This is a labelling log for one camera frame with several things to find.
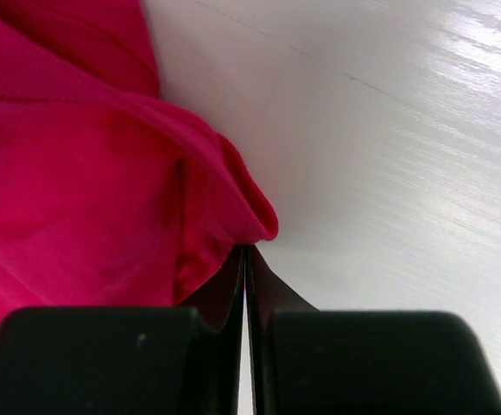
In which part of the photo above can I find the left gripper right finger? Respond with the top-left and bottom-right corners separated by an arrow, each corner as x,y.
245,247 -> 501,414

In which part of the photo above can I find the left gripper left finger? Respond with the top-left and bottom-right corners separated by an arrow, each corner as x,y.
0,248 -> 244,414

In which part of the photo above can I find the magenta t shirt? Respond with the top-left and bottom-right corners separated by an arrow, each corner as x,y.
0,1 -> 278,322

